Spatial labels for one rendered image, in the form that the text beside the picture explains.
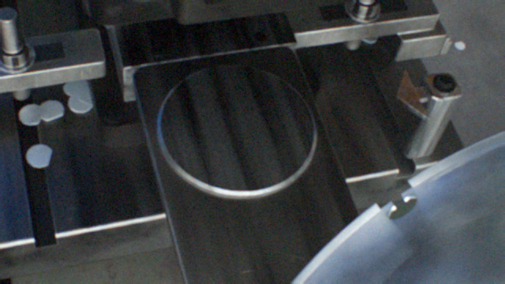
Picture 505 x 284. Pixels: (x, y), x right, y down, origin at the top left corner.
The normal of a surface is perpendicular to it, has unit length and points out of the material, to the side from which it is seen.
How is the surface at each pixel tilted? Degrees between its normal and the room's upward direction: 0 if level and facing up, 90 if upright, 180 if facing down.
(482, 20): 0
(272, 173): 0
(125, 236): 90
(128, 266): 0
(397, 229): 55
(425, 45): 90
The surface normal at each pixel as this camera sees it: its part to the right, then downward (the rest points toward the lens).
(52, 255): 0.27, 0.81
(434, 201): -0.59, -0.76
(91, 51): 0.11, -0.56
